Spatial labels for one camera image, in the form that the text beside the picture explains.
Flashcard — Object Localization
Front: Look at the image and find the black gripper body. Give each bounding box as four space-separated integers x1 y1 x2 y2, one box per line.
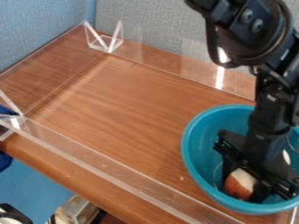
213 129 299 200

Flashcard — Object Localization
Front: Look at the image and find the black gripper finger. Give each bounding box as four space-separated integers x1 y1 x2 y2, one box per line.
221 156 238 183
249 180 270 203

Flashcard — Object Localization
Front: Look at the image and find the brown and white toy mushroom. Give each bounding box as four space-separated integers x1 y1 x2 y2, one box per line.
222 168 257 202

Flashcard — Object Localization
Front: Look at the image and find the blue plastic bowl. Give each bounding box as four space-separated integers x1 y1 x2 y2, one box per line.
181 104 299 215

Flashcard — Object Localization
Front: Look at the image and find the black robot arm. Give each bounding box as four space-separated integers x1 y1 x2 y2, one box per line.
184 0 299 203

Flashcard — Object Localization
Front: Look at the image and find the clear acrylic back barrier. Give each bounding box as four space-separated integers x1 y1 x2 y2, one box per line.
82 20 299 116

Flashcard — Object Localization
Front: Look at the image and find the clear acrylic barrier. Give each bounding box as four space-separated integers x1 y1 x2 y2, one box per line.
11 116 242 224
82 20 299 116

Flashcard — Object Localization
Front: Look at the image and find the clear plastic box below table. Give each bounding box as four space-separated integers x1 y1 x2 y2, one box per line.
46 195 98 224

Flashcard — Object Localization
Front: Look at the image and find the clear acrylic front barrier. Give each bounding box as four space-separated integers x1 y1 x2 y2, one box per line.
11 116 242 224

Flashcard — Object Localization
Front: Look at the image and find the blue object at left edge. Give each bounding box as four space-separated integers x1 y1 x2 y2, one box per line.
0 104 18 172

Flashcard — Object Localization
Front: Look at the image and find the black and white object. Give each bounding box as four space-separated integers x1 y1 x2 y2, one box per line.
0 203 33 224

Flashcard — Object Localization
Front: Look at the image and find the clear acrylic corner bracket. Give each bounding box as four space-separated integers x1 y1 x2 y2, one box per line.
82 21 124 53

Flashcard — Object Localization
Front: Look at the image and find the clear acrylic left bracket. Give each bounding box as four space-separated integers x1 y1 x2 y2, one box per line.
0 90 23 141

